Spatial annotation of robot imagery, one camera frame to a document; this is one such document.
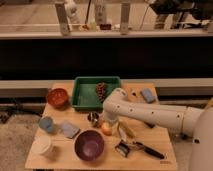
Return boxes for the orange apple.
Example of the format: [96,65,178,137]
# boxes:
[101,122,112,136]

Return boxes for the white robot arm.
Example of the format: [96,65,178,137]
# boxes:
[103,88,213,171]

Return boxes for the green plastic tray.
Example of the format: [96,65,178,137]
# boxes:
[71,76,121,111]

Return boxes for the banana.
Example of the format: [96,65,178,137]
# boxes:
[117,121,135,142]

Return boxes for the small metal cup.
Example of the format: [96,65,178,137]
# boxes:
[87,112,99,127]

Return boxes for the purple bowl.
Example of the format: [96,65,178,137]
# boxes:
[74,130,105,161]

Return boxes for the black rectangular block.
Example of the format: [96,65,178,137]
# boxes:
[145,123,155,129]

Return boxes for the bunch of dark grapes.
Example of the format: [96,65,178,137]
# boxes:
[96,82,107,103]

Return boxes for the blue sponge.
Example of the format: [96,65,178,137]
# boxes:
[141,88,155,103]

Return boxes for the blue folded cloth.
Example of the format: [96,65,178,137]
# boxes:
[60,121,80,139]

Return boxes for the red bowl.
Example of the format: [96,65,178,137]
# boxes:
[46,88,69,108]

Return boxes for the blue cup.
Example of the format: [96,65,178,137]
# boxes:
[39,117,54,133]

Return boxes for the white cup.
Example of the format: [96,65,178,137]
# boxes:
[32,136,53,157]

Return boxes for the black handled peeler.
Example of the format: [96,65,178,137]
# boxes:
[133,141,165,159]

